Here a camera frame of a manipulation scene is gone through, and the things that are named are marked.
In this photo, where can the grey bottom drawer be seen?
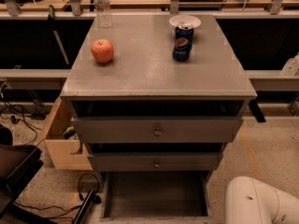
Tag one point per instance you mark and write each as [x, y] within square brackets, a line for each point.
[173, 197]

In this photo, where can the grey drawer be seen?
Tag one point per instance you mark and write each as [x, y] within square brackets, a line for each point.
[202, 130]
[135, 162]
[173, 197]

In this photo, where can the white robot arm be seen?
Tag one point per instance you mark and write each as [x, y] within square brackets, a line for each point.
[251, 201]

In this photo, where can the grey drawer cabinet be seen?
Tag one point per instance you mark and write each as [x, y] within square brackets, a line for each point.
[143, 81]

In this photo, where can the grey top drawer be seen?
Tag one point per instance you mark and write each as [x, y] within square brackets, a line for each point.
[202, 130]

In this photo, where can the grey middle drawer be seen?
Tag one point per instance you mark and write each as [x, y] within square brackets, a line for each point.
[135, 162]

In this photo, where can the red apple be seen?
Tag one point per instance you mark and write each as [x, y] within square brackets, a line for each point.
[102, 50]

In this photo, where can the blue pepsi can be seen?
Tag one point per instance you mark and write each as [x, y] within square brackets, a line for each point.
[183, 41]

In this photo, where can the green object in box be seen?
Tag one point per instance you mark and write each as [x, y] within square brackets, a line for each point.
[70, 133]

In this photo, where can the white bowl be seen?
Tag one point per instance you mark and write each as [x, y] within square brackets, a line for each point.
[175, 20]

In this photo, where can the light wooden box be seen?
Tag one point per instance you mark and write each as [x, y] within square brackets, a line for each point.
[65, 153]

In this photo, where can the clear plastic water bottle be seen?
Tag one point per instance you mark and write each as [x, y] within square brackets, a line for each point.
[103, 12]

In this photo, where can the black bar on floor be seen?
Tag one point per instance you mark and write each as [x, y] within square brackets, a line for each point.
[84, 207]

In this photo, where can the black chair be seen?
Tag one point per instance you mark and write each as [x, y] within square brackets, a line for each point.
[18, 165]

